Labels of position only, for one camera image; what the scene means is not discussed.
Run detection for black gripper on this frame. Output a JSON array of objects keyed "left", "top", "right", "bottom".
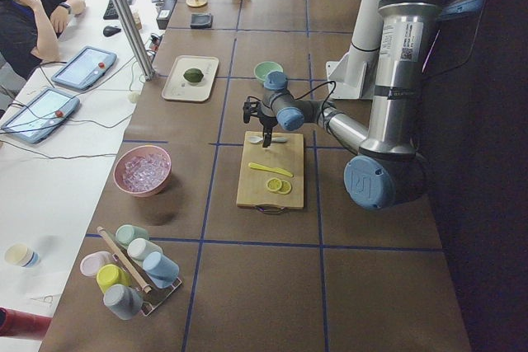
[{"left": 243, "top": 96, "right": 276, "bottom": 148}]

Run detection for grey pastel cup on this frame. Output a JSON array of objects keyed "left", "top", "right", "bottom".
[{"left": 103, "top": 284, "right": 144, "bottom": 320}]

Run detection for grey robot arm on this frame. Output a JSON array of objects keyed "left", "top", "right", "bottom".
[{"left": 243, "top": 0, "right": 485, "bottom": 210}]

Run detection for black computer mouse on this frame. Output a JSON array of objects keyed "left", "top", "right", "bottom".
[{"left": 102, "top": 26, "right": 121, "bottom": 37}]

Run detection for cream cup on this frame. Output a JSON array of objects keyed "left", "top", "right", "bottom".
[{"left": 127, "top": 237, "right": 163, "bottom": 264}]

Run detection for seated person in black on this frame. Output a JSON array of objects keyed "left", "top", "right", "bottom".
[{"left": 1, "top": 0, "right": 86, "bottom": 80}]

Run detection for bamboo cutting board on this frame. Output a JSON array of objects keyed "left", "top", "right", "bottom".
[{"left": 236, "top": 131, "right": 304, "bottom": 212}]

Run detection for pink pastel cup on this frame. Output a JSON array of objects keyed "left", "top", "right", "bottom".
[{"left": 79, "top": 251, "right": 114, "bottom": 278}]

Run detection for paper cup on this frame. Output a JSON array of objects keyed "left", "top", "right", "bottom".
[{"left": 4, "top": 243, "right": 40, "bottom": 268}]

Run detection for white wire rack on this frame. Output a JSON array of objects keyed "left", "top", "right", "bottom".
[{"left": 103, "top": 247, "right": 182, "bottom": 317}]

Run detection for aluminium frame post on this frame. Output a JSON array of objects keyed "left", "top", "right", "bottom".
[{"left": 112, "top": 0, "right": 155, "bottom": 81}]

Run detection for white plastic spoon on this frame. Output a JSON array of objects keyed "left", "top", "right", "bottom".
[{"left": 247, "top": 136, "right": 288, "bottom": 144}]

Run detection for clear ice cubes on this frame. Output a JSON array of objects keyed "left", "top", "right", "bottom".
[{"left": 121, "top": 153, "right": 170, "bottom": 192}]

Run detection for light green bowl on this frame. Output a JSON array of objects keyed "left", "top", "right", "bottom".
[{"left": 253, "top": 61, "right": 284, "bottom": 84}]

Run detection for light blue cup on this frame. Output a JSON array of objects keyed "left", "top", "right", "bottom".
[{"left": 143, "top": 251, "right": 180, "bottom": 289}]

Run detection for grey folded cloth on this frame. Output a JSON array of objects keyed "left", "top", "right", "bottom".
[{"left": 190, "top": 13, "right": 214, "bottom": 29}]

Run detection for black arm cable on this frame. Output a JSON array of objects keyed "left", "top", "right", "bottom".
[{"left": 295, "top": 79, "right": 337, "bottom": 122}]

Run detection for black box with label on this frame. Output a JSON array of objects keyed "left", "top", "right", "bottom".
[{"left": 155, "top": 0, "right": 177, "bottom": 30}]

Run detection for teach pendant tablet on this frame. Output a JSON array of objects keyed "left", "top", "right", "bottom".
[
  {"left": 51, "top": 46, "right": 117, "bottom": 92},
  {"left": 1, "top": 87, "right": 81, "bottom": 144}
]

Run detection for wooden rack handle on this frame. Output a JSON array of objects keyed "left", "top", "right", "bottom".
[{"left": 97, "top": 226, "right": 153, "bottom": 293}]

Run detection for green avocado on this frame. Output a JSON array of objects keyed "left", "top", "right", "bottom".
[{"left": 183, "top": 68, "right": 205, "bottom": 85}]

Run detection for yellow plastic knife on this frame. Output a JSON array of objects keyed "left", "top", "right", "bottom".
[{"left": 248, "top": 162, "right": 294, "bottom": 177}]

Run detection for pink bowl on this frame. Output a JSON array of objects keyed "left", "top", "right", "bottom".
[{"left": 113, "top": 145, "right": 172, "bottom": 198}]

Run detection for white rabbit tray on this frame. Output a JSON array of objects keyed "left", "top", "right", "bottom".
[{"left": 161, "top": 55, "right": 219, "bottom": 102}]

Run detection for yellow pastel cup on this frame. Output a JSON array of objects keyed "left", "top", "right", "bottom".
[{"left": 96, "top": 264, "right": 131, "bottom": 293}]

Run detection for upper teach pendant tablet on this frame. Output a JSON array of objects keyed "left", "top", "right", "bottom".
[{"left": 51, "top": 46, "right": 117, "bottom": 92}]

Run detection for lower teach pendant tablet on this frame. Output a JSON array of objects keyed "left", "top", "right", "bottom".
[{"left": 1, "top": 87, "right": 81, "bottom": 144}]

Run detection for green pastel cup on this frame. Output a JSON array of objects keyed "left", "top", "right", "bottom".
[{"left": 115, "top": 224, "right": 149, "bottom": 248}]

